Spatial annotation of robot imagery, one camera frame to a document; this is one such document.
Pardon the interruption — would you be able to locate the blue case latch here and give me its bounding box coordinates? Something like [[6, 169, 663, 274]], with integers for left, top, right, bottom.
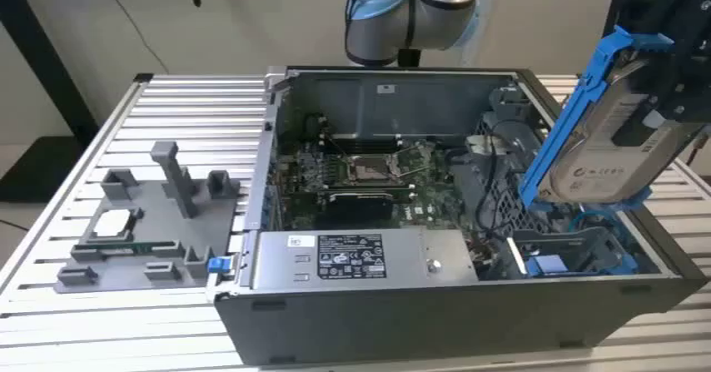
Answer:
[[206, 255, 232, 275]]

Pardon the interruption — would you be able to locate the gray plastic bracket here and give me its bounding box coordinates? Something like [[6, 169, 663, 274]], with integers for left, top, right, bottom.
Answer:
[[489, 86, 530, 112]]

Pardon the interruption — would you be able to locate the black disk wire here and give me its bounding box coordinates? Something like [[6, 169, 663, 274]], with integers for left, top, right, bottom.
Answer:
[[474, 117, 535, 236]]

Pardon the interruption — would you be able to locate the silver CPU chip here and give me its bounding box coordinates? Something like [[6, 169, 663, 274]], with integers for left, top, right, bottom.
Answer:
[[91, 210, 136, 239]]

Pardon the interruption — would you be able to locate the open black PC case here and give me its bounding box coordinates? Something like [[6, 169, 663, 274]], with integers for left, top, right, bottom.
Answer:
[[204, 64, 710, 367]]

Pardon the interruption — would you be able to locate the CPU socket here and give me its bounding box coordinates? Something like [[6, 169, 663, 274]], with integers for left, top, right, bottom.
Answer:
[[344, 153, 396, 184]]

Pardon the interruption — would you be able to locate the gray parts rack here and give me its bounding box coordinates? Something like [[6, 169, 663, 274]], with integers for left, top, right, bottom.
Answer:
[[54, 141, 242, 294]]

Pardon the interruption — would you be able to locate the green RAM stick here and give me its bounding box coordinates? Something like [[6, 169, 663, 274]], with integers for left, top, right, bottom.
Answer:
[[83, 242, 175, 256]]

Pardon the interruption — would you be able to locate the black RAM slot bank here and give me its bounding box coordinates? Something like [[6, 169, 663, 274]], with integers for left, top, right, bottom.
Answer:
[[319, 135, 404, 155]]

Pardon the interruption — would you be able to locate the blue carrier with disk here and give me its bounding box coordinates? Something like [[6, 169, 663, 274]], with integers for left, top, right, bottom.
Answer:
[[525, 253, 641, 278]]

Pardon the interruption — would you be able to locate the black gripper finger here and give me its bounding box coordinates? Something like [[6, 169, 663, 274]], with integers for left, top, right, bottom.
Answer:
[[614, 0, 711, 146], [603, 0, 655, 38]]

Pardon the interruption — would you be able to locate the gray metal disk bay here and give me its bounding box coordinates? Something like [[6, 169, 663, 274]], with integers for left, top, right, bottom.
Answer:
[[449, 111, 561, 240]]

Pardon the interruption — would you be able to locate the thin black wall cable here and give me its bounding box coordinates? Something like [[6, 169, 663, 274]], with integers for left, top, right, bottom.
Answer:
[[96, 0, 171, 76]]

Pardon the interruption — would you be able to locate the black upright post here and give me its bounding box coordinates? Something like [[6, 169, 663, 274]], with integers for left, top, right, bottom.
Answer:
[[0, 0, 103, 141]]

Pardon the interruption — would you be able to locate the green motherboard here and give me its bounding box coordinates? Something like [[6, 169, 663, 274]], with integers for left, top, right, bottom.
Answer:
[[275, 136, 474, 232]]

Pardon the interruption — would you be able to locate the black flat base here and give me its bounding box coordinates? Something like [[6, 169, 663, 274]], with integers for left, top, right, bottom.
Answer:
[[0, 136, 90, 203]]

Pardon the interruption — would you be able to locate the open metal socket cover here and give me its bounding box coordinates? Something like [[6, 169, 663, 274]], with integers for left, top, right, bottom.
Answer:
[[395, 145, 435, 177]]

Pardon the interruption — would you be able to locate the hard disk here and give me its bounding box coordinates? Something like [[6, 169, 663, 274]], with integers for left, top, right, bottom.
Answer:
[[519, 24, 711, 216]]

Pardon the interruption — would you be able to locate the silver power supply unit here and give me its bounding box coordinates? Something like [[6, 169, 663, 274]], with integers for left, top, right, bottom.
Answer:
[[250, 228, 481, 290]]

